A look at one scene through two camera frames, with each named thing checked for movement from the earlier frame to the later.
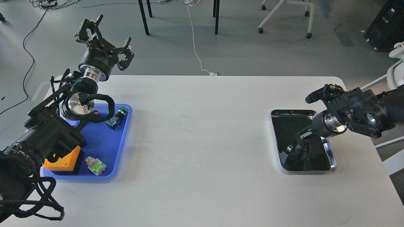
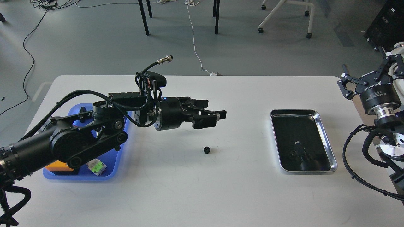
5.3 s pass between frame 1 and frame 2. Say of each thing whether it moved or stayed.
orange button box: stayed
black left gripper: moved
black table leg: stayed
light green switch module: stayed
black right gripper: moved
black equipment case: stayed
